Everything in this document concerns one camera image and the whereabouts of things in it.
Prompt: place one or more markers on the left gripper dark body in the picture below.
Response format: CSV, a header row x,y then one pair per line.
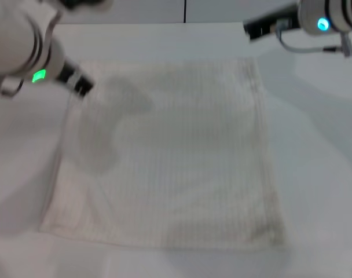
x,y
66,72

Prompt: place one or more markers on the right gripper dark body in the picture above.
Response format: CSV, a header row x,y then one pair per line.
x,y
284,18

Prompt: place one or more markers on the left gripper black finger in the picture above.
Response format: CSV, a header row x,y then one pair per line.
x,y
84,80
79,91

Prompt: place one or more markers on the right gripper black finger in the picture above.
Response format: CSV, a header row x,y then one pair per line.
x,y
258,33
255,23

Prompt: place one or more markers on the white ribbed towel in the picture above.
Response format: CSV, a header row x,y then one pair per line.
x,y
179,156

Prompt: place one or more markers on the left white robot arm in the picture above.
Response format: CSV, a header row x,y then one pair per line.
x,y
16,37

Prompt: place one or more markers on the left wrist camera black silver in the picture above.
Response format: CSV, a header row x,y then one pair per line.
x,y
83,3

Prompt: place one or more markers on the black vertical wall strip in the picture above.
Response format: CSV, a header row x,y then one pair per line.
x,y
184,11

